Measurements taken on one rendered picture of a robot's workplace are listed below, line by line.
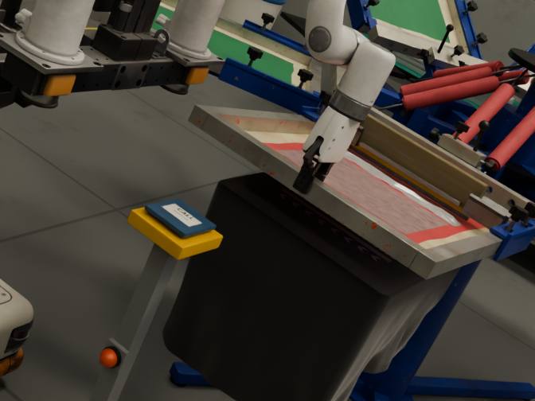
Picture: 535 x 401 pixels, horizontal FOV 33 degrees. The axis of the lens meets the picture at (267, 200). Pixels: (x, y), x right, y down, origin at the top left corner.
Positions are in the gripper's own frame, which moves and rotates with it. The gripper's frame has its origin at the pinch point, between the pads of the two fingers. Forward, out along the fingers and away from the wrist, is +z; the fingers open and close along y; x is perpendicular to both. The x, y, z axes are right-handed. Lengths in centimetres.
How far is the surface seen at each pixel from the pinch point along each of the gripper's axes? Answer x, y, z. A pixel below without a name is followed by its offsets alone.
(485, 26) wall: -119, -443, -39
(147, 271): -12.6, 18.6, 26.7
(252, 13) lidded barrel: -248, -382, 24
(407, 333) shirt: 22, -44, 29
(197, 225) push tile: -8.1, 17.8, 13.7
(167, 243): -8.5, 24.2, 17.2
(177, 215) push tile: -11.9, 19.0, 13.9
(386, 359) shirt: 22, -40, 36
